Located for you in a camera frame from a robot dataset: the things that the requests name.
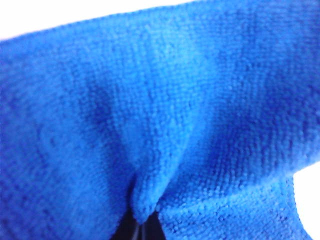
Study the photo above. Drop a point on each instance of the blue microfibre rag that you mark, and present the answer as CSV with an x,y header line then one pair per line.
x,y
160,100

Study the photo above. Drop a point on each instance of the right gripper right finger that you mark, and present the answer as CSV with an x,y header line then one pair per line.
x,y
153,230

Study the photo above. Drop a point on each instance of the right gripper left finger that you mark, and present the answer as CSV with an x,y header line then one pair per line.
x,y
126,231

